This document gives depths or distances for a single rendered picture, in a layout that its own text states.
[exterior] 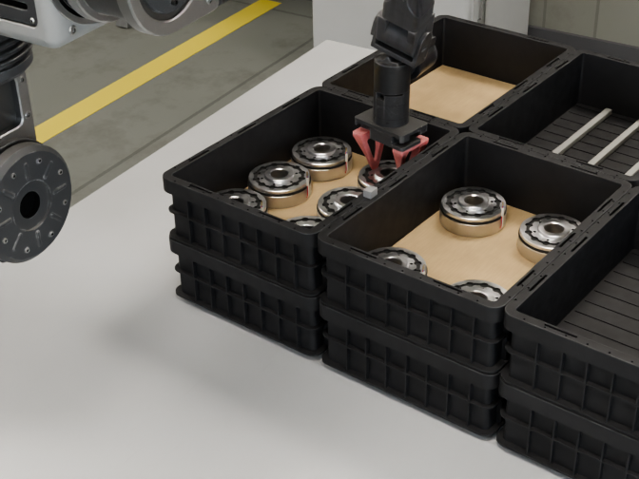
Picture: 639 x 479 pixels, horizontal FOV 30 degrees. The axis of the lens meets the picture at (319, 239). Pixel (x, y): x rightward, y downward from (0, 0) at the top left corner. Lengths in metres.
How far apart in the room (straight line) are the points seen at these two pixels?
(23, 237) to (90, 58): 3.26
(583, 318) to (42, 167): 0.77
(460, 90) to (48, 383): 0.98
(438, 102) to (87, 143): 1.95
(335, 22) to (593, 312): 2.62
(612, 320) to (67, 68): 3.17
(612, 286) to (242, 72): 2.81
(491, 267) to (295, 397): 0.35
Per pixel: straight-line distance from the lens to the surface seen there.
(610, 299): 1.75
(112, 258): 2.08
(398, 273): 1.59
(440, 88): 2.32
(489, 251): 1.82
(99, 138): 4.03
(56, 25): 1.15
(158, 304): 1.95
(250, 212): 1.73
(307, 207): 1.93
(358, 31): 4.16
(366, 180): 1.94
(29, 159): 1.37
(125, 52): 4.65
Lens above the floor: 1.82
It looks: 32 degrees down
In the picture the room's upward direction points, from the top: 1 degrees counter-clockwise
